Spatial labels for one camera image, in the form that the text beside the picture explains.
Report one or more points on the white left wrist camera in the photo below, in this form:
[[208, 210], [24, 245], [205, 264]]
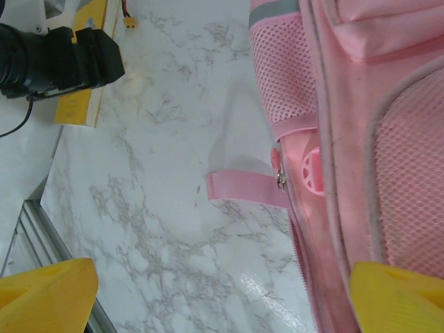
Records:
[[55, 14]]

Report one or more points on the aluminium front rail base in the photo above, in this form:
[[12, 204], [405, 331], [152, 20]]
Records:
[[52, 239]]

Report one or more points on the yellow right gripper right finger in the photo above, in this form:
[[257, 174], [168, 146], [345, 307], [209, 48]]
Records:
[[399, 301]]

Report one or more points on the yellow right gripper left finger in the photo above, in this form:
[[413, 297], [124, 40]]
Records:
[[45, 298]]

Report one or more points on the yellow book with crawling boy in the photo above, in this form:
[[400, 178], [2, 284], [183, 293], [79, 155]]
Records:
[[79, 107]]

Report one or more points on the pink student backpack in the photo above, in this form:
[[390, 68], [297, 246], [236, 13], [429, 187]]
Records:
[[364, 138]]

